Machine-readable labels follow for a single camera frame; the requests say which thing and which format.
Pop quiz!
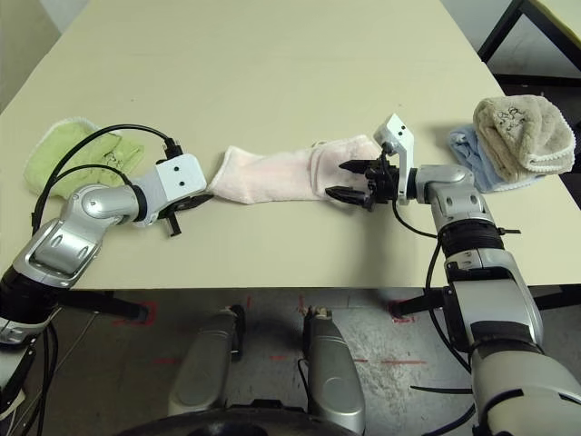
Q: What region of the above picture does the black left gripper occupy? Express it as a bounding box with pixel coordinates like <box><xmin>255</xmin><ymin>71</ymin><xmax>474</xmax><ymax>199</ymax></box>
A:
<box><xmin>158</xmin><ymin>193</ymin><xmax>215</xmax><ymax>239</ymax></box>

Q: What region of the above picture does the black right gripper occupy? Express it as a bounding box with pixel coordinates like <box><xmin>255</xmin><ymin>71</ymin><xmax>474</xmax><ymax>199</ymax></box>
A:
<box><xmin>325</xmin><ymin>154</ymin><xmax>403</xmax><ymax>213</ymax></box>

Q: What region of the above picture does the pink terry towel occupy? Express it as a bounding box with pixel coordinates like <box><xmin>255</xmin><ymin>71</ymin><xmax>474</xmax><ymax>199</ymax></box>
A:
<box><xmin>206</xmin><ymin>132</ymin><xmax>387</xmax><ymax>205</ymax></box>

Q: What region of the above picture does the light blue towel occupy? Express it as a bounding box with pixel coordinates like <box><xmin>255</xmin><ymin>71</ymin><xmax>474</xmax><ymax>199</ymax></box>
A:
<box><xmin>448</xmin><ymin>126</ymin><xmax>546</xmax><ymax>194</ymax></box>

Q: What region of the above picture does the green terry towel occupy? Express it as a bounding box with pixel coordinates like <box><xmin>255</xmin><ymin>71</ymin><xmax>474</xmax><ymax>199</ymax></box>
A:
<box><xmin>26</xmin><ymin>116</ymin><xmax>146</xmax><ymax>197</ymax></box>

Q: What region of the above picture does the beige terry towel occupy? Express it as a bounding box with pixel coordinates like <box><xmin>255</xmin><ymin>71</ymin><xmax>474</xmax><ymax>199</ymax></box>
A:
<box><xmin>471</xmin><ymin>94</ymin><xmax>576</xmax><ymax>179</ymax></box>

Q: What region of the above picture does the red floor tape corner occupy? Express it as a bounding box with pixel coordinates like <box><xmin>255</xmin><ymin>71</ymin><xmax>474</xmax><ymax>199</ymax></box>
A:
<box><xmin>389</xmin><ymin>299</ymin><xmax>419</xmax><ymax>324</ymax></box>

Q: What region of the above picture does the silver left robot leg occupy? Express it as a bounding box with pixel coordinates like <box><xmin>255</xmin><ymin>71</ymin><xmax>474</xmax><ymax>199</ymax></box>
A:
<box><xmin>170</xmin><ymin>304</ymin><xmax>246</xmax><ymax>417</ymax></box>

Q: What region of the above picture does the silver robot leg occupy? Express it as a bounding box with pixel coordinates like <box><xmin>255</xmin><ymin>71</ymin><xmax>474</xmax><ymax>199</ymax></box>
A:
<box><xmin>170</xmin><ymin>304</ymin><xmax>246</xmax><ymax>417</ymax></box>
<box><xmin>297</xmin><ymin>306</ymin><xmax>367</xmax><ymax>435</ymax></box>

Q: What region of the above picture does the silver right robot leg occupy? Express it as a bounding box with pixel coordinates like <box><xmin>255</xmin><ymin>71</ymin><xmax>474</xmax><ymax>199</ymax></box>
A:
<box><xmin>297</xmin><ymin>306</ymin><xmax>367</xmax><ymax>435</ymax></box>

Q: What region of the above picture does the black robot torso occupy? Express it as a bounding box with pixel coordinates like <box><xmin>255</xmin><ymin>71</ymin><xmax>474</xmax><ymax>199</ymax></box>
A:
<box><xmin>115</xmin><ymin>399</ymin><xmax>364</xmax><ymax>436</ymax></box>

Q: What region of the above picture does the black framed side table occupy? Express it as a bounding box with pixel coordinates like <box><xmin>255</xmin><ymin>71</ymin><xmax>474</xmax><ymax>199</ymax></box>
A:
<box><xmin>478</xmin><ymin>0</ymin><xmax>581</xmax><ymax>87</ymax></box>

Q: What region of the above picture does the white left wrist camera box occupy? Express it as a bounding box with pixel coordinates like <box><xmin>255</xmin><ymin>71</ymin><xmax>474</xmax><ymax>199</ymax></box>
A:
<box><xmin>131</xmin><ymin>153</ymin><xmax>209</xmax><ymax>228</ymax></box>

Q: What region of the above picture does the black left camera cable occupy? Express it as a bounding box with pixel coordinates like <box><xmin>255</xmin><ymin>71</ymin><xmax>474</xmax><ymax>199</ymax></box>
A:
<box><xmin>29</xmin><ymin>124</ymin><xmax>182</xmax><ymax>237</ymax></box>

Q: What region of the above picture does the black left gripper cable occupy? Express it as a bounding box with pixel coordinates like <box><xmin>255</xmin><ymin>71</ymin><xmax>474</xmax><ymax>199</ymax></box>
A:
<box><xmin>38</xmin><ymin>163</ymin><xmax>135</xmax><ymax>210</ymax></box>

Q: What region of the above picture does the long black cable tie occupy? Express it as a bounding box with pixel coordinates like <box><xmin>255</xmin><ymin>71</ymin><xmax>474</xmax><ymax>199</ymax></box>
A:
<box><xmin>410</xmin><ymin>384</ymin><xmax>473</xmax><ymax>394</ymax></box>

